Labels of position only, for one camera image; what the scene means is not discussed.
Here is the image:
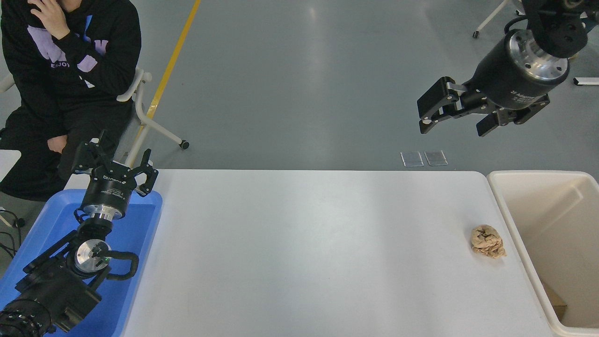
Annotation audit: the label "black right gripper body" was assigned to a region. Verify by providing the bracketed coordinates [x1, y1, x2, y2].
[468, 33, 565, 111]

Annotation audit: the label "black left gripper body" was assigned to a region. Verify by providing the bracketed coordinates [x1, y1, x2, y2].
[80, 167, 138, 213]

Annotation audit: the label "tan paper ball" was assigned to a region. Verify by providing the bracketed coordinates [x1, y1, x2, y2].
[470, 225, 507, 259]

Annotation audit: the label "person's right hand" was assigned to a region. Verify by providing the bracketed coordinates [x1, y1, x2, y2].
[47, 135, 69, 154]

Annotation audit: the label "person's left hand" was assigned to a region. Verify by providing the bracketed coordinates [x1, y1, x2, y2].
[27, 0, 71, 41]

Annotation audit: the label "blue plastic tray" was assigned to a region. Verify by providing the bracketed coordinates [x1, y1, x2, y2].
[0, 189, 163, 337]

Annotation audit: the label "person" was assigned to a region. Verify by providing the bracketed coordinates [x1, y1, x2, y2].
[0, 0, 142, 202]

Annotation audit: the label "white chair with casters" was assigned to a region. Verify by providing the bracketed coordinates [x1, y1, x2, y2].
[0, 67, 190, 170]
[473, 0, 525, 39]

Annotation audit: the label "small white side table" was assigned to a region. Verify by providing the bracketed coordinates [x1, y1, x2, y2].
[0, 150, 22, 183]

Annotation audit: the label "large pale plastic bin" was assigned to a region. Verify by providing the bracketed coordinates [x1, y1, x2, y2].
[487, 170, 599, 337]

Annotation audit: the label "black floor cables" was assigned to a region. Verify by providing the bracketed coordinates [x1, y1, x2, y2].
[0, 206, 26, 260]

